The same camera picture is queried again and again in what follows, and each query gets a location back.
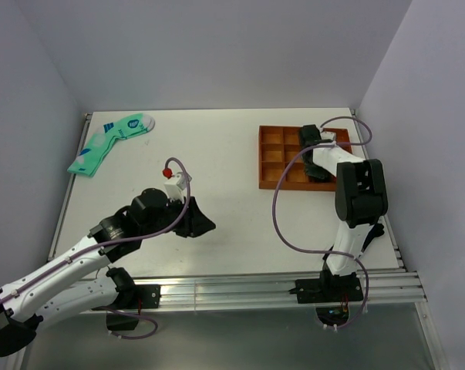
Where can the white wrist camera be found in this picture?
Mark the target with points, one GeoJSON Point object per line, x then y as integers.
{"type": "Point", "coordinates": [176, 184]}
{"type": "Point", "coordinates": [327, 137]}

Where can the orange compartment tray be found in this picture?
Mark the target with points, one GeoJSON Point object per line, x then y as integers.
{"type": "Point", "coordinates": [277, 146]}

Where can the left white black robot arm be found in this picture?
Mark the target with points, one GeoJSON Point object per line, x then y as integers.
{"type": "Point", "coordinates": [83, 278]}

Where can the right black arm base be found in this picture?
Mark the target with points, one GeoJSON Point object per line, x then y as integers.
{"type": "Point", "coordinates": [326, 289]}

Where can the dark blue sock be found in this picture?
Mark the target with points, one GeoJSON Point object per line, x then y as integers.
{"type": "Point", "coordinates": [377, 231]}

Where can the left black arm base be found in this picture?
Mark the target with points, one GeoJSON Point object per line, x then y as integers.
{"type": "Point", "coordinates": [127, 312]}

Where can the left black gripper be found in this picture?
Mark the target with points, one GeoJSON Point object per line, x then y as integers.
{"type": "Point", "coordinates": [194, 223]}

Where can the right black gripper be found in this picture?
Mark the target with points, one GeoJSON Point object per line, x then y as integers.
{"type": "Point", "coordinates": [320, 173]}

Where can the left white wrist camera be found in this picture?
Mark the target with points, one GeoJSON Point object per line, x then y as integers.
{"type": "Point", "coordinates": [176, 184]}

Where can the aluminium front rail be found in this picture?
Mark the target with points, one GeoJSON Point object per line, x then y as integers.
{"type": "Point", "coordinates": [230, 293]}

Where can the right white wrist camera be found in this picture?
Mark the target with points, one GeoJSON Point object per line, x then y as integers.
{"type": "Point", "coordinates": [327, 137]}

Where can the green blue patterned sock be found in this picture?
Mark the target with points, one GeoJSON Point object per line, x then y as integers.
{"type": "Point", "coordinates": [102, 141]}

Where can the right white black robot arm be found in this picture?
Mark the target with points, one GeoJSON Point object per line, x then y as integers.
{"type": "Point", "coordinates": [360, 197]}

